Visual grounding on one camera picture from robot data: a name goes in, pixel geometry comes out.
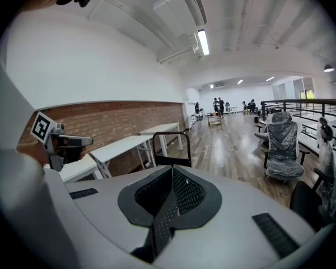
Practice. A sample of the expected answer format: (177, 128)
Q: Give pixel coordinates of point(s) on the black cart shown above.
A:
(172, 158)

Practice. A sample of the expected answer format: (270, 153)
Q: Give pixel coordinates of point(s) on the long white desk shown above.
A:
(310, 141)

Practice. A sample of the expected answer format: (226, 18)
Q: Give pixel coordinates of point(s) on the person's white shirt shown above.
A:
(30, 183)

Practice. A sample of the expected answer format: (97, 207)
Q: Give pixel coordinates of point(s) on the person's left forearm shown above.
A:
(33, 151)

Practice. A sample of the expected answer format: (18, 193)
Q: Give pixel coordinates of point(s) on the wooden trolley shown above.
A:
(215, 120)

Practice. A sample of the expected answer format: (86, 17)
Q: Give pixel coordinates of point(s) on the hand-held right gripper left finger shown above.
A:
(156, 192)

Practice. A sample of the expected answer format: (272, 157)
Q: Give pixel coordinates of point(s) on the black pendant lamp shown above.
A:
(329, 68)

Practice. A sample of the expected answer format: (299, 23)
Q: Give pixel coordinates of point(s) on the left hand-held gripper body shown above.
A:
(51, 139)

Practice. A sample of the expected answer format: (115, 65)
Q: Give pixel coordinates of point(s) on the white ceiling pipes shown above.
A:
(179, 53)

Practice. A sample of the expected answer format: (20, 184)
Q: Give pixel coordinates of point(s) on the black metal railing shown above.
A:
(302, 103)

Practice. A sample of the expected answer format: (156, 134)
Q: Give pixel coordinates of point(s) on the black office chair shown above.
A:
(310, 203)

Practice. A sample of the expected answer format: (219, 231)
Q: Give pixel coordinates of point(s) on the ceiling tube light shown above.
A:
(203, 42)

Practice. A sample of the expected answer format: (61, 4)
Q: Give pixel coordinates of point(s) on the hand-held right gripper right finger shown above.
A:
(189, 190)

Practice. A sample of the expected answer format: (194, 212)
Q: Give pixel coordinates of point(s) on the white table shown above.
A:
(120, 148)
(78, 170)
(162, 129)

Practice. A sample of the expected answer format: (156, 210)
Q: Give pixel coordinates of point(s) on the white ceiling air conditioner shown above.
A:
(179, 10)

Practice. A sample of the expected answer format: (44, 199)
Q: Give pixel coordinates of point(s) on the plastic-wrapped office chair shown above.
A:
(326, 144)
(284, 147)

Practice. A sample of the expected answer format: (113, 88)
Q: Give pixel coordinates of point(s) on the person's left hand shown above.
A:
(72, 153)

